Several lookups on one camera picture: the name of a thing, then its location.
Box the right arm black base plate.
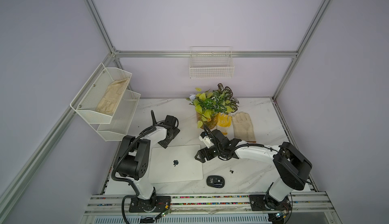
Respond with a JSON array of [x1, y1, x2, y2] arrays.
[[249, 195, 291, 211]]

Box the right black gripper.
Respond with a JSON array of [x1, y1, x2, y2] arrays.
[[195, 144, 223, 162]]

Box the yellow glass cup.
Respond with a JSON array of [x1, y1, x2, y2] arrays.
[[216, 113, 232, 135]]

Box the aluminium front rail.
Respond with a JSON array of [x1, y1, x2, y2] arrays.
[[81, 192, 342, 224]]

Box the white two-tier wall basket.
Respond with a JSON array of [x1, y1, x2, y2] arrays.
[[70, 64, 140, 141]]

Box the white laptop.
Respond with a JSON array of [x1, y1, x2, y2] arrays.
[[148, 145, 203, 184]]

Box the white wire wall basket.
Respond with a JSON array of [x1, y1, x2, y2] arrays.
[[189, 46, 235, 79]]

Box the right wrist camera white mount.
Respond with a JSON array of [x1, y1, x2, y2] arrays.
[[199, 132, 214, 148]]

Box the beige glove in basket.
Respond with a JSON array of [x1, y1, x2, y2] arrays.
[[95, 78, 130, 116]]

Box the aluminium frame profiles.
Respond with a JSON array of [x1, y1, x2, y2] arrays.
[[1, 0, 333, 222]]

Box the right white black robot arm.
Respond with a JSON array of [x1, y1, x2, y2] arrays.
[[194, 127, 312, 210]]

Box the beige work glove on table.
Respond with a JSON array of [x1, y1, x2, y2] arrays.
[[232, 112, 256, 143]]

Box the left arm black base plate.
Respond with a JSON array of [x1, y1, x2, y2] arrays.
[[128, 196, 171, 213]]

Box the potted green plant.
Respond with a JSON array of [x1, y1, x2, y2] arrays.
[[186, 83, 239, 129]]

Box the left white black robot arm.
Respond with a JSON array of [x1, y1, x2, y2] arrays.
[[110, 111, 180, 224]]

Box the black wireless mouse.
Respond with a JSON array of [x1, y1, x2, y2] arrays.
[[206, 175, 225, 189]]

